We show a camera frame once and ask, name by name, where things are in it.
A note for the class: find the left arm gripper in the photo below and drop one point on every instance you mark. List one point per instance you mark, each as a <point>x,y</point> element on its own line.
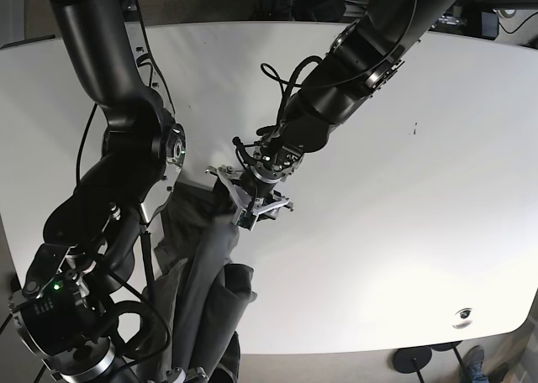
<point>234,188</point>

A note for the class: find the dark grey T-shirt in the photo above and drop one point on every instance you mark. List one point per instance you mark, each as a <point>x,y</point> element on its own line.
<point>201,293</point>

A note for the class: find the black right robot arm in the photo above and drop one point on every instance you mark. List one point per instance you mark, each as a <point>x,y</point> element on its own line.
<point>64,312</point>

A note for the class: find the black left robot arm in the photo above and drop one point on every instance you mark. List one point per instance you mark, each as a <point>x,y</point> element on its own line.
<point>320,95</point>

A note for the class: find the black round stand base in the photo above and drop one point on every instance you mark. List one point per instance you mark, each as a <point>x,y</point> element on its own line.
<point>411,360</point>

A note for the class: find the right metal table grommet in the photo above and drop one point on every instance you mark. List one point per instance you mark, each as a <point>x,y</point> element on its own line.
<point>462,318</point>

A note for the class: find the grey sneaker shoe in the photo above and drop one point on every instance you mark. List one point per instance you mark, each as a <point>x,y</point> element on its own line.
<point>472,366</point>

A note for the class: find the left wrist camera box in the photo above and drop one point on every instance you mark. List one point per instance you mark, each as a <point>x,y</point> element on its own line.
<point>244,218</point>

